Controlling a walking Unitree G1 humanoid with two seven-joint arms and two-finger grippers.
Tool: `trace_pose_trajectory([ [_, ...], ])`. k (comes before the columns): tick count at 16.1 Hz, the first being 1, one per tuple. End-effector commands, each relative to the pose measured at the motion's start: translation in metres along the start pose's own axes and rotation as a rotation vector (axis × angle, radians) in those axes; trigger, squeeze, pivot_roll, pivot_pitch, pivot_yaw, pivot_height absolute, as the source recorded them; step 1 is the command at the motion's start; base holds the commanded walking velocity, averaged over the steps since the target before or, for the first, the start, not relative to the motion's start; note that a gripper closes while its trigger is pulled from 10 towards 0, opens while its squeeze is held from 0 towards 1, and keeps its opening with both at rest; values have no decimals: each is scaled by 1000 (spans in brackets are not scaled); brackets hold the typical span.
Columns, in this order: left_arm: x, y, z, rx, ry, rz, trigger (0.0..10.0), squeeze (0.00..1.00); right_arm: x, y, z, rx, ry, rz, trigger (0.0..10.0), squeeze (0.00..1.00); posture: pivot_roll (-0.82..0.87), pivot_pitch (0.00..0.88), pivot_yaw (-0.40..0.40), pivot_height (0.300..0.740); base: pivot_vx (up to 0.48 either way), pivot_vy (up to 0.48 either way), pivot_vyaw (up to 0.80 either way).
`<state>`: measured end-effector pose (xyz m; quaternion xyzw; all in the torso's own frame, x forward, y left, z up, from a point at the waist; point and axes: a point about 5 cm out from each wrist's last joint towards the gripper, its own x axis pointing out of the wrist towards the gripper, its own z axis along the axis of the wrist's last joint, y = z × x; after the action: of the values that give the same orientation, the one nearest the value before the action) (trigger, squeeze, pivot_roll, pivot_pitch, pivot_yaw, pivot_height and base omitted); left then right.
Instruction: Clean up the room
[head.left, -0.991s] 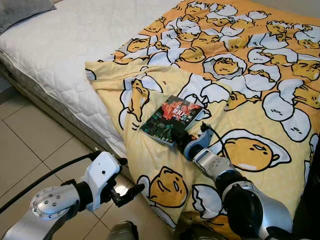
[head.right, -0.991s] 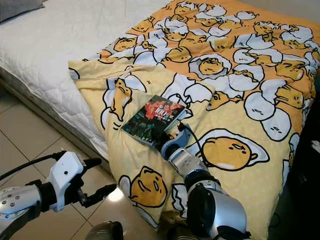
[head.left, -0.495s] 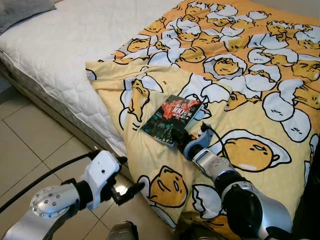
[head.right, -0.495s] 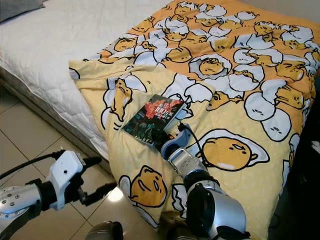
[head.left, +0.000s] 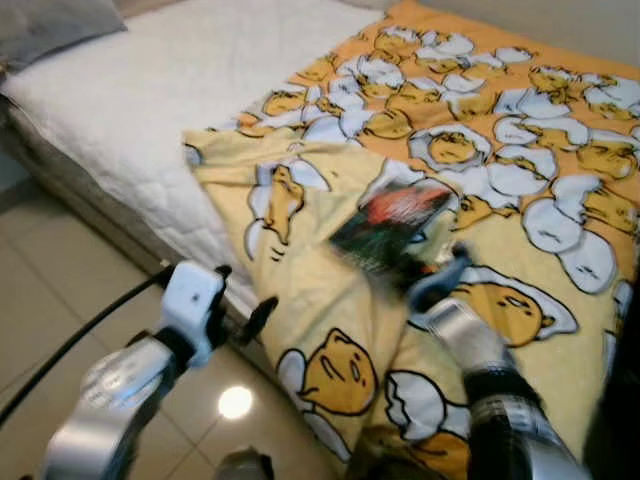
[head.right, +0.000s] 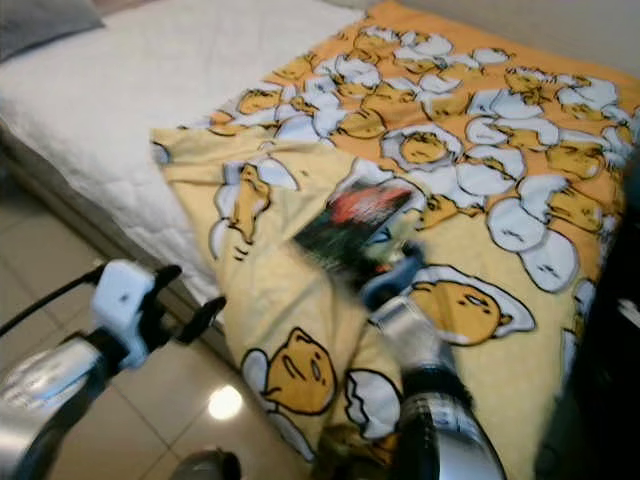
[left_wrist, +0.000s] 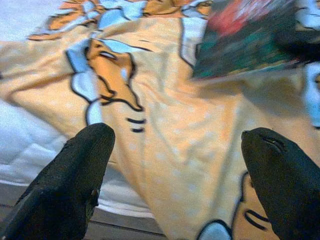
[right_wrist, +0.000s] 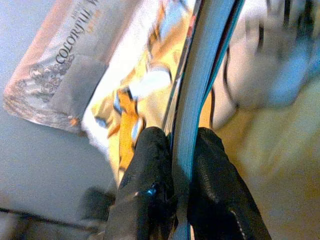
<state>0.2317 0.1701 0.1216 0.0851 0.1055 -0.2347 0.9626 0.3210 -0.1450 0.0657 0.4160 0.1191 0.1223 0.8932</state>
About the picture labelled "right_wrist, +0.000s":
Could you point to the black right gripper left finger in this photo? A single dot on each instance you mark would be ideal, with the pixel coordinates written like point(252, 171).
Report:
point(145, 175)

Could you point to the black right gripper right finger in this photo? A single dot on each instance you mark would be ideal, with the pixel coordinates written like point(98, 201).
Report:
point(215, 187)

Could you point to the teal cover book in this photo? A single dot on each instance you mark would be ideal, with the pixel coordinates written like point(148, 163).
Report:
point(195, 75)

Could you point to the orange egg-print duvet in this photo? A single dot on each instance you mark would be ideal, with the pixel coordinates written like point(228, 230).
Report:
point(130, 120)

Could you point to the grey lettered print pillow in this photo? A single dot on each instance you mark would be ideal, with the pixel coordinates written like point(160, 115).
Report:
point(57, 82)

